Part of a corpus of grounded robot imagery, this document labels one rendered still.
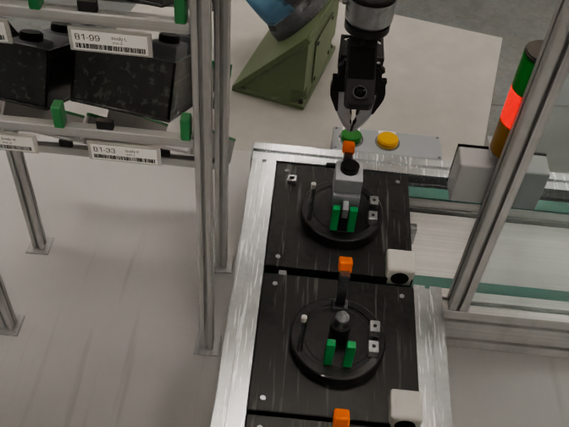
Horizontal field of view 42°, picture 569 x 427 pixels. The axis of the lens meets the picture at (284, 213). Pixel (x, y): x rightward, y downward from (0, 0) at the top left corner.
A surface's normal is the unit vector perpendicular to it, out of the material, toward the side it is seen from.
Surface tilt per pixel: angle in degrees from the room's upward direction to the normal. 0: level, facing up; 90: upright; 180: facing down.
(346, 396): 0
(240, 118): 0
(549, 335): 90
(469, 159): 0
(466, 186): 90
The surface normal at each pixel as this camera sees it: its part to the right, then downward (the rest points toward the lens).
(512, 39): 0.06, -0.68
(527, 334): -0.07, 0.73
